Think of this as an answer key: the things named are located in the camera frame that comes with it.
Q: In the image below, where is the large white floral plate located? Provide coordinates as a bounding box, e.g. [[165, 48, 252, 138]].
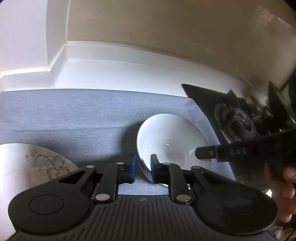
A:
[[0, 143, 79, 241]]

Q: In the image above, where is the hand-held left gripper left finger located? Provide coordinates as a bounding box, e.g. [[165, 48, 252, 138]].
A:
[[57, 156, 137, 202]]

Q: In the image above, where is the blue patterned white bowl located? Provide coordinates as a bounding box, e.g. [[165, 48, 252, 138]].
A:
[[137, 113, 211, 189]]

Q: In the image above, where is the black gas stove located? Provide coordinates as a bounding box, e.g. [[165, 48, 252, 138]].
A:
[[181, 80, 296, 190]]

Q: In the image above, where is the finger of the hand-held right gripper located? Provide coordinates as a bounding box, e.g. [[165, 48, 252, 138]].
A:
[[195, 144, 220, 161]]

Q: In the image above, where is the black stove burner grate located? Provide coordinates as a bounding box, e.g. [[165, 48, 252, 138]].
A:
[[214, 89, 262, 143]]

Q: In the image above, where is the black cable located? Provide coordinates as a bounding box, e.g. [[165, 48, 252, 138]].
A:
[[284, 218, 296, 241]]

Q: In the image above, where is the person's right hand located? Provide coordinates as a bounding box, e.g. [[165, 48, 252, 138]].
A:
[[264, 162, 296, 223]]

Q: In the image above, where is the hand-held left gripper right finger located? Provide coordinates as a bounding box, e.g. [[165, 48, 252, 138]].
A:
[[150, 154, 223, 205]]

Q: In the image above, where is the grey mat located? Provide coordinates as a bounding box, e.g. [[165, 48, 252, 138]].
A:
[[0, 89, 236, 195]]

